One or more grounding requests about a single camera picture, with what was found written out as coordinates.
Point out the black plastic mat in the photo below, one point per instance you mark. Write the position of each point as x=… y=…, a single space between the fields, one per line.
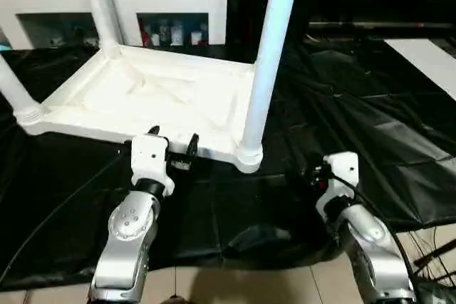
x=356 y=119

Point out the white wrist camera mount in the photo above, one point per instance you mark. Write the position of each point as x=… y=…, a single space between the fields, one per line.
x=151 y=158
x=342 y=176

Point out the white plastic table top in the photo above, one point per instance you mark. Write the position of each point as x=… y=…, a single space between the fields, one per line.
x=164 y=97

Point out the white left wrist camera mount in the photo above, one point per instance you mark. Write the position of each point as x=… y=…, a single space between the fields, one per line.
x=151 y=158

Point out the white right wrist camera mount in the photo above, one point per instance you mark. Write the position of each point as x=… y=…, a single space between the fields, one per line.
x=342 y=176

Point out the white board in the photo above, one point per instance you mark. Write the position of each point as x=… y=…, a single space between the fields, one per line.
x=427 y=62

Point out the white plastic table leg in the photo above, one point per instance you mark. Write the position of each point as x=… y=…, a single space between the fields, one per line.
x=274 y=48
x=98 y=12
x=14 y=90

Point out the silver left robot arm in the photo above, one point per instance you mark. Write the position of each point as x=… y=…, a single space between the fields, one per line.
x=128 y=226

